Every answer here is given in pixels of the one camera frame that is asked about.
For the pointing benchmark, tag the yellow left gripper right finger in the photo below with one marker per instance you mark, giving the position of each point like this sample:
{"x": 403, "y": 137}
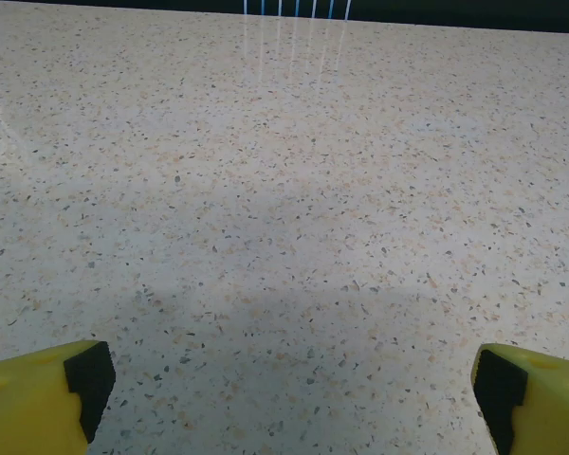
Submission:
{"x": 550, "y": 412}

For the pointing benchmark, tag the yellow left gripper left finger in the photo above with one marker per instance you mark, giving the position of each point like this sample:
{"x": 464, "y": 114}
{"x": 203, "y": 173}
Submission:
{"x": 28, "y": 407}

